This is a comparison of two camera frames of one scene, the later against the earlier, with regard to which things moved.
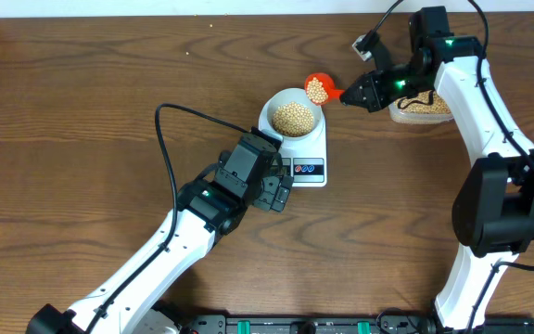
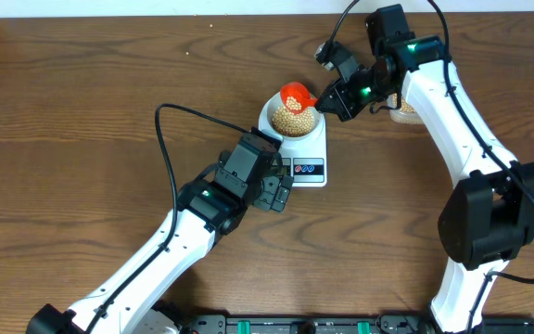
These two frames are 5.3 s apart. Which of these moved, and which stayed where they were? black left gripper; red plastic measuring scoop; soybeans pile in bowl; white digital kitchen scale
Moved: red plastic measuring scoop
Stayed: white digital kitchen scale; black left gripper; soybeans pile in bowl
